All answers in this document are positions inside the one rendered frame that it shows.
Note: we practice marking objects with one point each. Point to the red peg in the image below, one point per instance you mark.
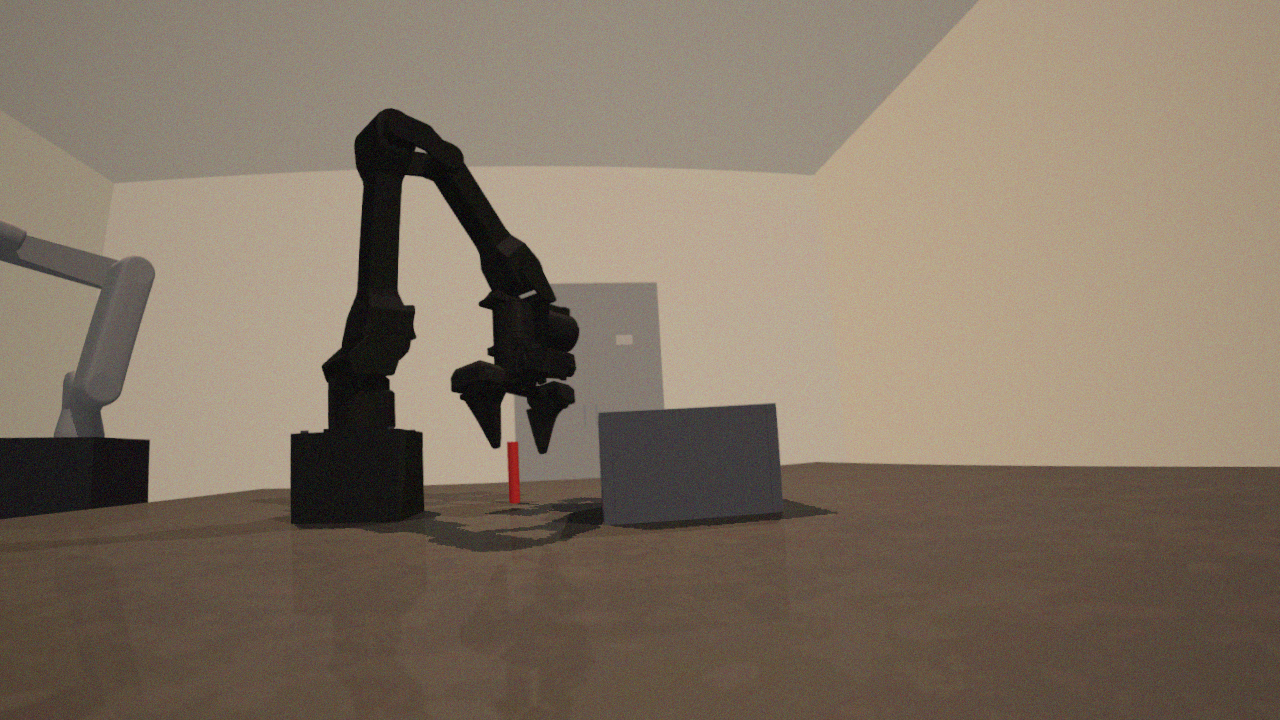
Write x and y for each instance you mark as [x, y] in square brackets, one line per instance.
[512, 458]

